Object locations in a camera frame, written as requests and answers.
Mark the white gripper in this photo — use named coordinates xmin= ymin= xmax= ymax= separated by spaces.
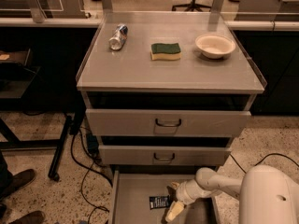
xmin=165 ymin=179 xmax=206 ymax=222

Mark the dark rxbar blueberry wrapper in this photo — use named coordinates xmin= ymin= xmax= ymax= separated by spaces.
xmin=149 ymin=196 xmax=170 ymax=210

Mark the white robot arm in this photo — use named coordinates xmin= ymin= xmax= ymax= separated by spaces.
xmin=165 ymin=165 xmax=299 ymax=224

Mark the bottom grey open drawer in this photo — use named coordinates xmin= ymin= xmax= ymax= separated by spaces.
xmin=108 ymin=171 xmax=220 ymax=224

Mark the middle grey drawer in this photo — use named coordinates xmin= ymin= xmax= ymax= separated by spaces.
xmin=100 ymin=145 xmax=230 ymax=166

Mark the grey drawer cabinet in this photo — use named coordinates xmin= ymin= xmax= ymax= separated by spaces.
xmin=75 ymin=10 xmax=267 ymax=224

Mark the top grey drawer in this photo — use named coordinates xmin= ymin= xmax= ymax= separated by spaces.
xmin=86 ymin=109 xmax=250 ymax=137

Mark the brown shoe lower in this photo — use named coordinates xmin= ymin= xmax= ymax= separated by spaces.
xmin=9 ymin=211 xmax=44 ymax=224

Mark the green yellow sponge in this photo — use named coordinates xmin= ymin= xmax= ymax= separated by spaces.
xmin=150 ymin=43 xmax=181 ymax=61

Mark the white bowl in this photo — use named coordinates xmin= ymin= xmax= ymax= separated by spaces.
xmin=195 ymin=35 xmax=235 ymax=59

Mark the crushed silver blue can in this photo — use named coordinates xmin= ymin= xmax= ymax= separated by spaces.
xmin=109 ymin=23 xmax=128 ymax=50

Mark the black floor cable right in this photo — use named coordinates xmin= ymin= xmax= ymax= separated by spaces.
xmin=229 ymin=152 xmax=299 ymax=175

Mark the black floor cable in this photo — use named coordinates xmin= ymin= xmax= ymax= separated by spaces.
xmin=69 ymin=126 xmax=113 ymax=224
xmin=229 ymin=152 xmax=299 ymax=175

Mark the black floor cable left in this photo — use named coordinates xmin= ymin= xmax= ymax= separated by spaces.
xmin=69 ymin=126 xmax=113 ymax=224

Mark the black table frame left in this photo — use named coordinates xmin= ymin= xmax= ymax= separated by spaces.
xmin=0 ymin=49 xmax=72 ymax=181

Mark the white rail barrier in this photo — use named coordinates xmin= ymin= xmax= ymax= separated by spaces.
xmin=0 ymin=18 xmax=299 ymax=32

